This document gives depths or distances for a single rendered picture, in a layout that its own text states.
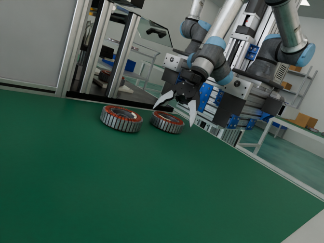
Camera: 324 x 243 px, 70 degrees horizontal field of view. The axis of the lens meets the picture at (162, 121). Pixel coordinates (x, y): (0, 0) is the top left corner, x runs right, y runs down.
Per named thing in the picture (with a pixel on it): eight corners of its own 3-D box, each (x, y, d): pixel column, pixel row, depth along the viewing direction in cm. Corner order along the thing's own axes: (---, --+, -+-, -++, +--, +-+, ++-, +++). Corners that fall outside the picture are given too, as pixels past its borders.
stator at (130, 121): (101, 128, 57) (104, 114, 56) (98, 113, 67) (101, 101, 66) (143, 137, 61) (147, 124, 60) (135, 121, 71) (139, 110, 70)
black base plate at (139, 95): (107, 73, 147) (108, 69, 146) (172, 112, 104) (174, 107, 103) (22, 51, 114) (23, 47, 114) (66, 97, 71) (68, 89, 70)
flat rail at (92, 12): (68, 9, 118) (69, 3, 117) (132, 27, 76) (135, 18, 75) (65, 8, 117) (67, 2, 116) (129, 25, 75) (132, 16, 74)
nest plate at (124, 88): (116, 83, 111) (117, 80, 111) (132, 93, 101) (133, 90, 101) (87, 76, 101) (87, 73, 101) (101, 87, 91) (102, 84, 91)
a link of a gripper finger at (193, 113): (199, 130, 80) (196, 106, 83) (198, 124, 74) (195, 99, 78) (190, 131, 80) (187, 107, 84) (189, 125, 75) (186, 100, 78)
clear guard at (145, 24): (141, 37, 114) (144, 25, 112) (172, 47, 97) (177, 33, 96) (75, 10, 91) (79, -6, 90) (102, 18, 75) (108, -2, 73)
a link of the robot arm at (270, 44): (263, 60, 137) (273, 37, 133) (284, 66, 127) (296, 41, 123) (251, 54, 129) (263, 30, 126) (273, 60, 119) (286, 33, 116)
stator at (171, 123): (158, 118, 84) (161, 109, 83) (185, 131, 80) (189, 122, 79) (142, 121, 74) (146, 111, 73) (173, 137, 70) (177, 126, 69)
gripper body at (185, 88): (193, 111, 85) (208, 84, 87) (191, 100, 77) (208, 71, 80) (175, 102, 87) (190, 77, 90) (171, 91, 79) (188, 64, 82)
